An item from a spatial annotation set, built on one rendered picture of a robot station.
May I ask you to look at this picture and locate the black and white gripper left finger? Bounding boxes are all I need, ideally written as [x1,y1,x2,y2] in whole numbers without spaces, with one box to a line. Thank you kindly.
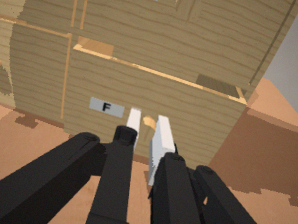
[0,107,141,224]

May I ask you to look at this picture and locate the tan wooden chest of drawers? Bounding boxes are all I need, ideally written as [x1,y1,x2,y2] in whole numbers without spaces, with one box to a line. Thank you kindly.
[0,0,298,124]

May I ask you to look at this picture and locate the tan wooden drawer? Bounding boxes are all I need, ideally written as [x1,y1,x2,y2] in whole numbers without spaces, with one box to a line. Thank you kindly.
[82,0,293,84]
[64,38,247,170]
[0,15,72,118]
[0,0,77,26]

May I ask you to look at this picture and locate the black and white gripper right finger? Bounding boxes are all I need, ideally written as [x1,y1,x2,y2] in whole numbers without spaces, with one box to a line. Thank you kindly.
[148,115,257,224]

